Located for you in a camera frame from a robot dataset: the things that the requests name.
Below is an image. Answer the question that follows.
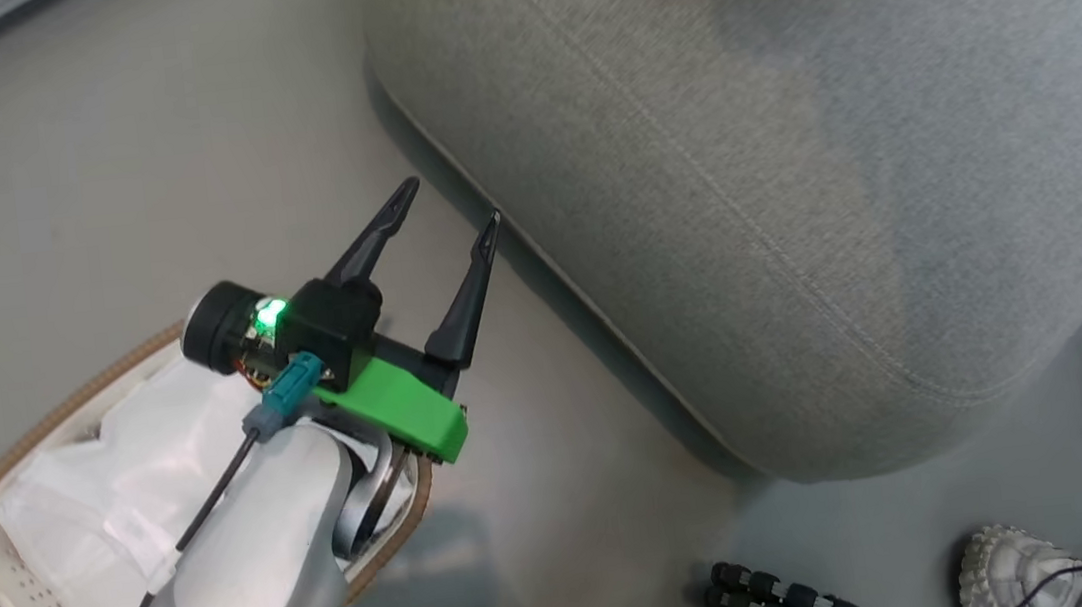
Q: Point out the grey fabric sofa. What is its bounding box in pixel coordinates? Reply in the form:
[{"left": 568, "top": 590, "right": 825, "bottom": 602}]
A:
[{"left": 358, "top": 0, "right": 1082, "bottom": 527}]

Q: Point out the white laundry basket wicker rim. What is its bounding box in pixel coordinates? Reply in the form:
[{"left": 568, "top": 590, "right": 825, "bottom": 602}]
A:
[{"left": 0, "top": 295, "right": 449, "bottom": 607}]

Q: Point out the teal cable connector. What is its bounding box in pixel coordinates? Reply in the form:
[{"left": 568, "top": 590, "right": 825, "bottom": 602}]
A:
[{"left": 235, "top": 349, "right": 333, "bottom": 444}]

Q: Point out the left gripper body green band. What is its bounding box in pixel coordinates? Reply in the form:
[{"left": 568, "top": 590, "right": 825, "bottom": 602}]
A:
[{"left": 174, "top": 257, "right": 474, "bottom": 493}]

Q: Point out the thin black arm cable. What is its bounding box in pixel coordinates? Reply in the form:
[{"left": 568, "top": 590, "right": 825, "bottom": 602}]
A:
[{"left": 74, "top": 428, "right": 280, "bottom": 607}]

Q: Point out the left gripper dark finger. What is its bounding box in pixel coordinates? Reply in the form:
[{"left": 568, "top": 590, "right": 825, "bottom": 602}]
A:
[
  {"left": 314, "top": 175, "right": 432, "bottom": 292},
  {"left": 409, "top": 209, "right": 518, "bottom": 375}
]

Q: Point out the white basket liner cloth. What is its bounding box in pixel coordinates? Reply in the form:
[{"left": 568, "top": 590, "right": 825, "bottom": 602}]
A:
[{"left": 0, "top": 349, "right": 282, "bottom": 607}]

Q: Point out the grey white sneaker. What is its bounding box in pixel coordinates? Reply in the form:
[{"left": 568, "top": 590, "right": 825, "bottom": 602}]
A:
[{"left": 951, "top": 515, "right": 1082, "bottom": 607}]

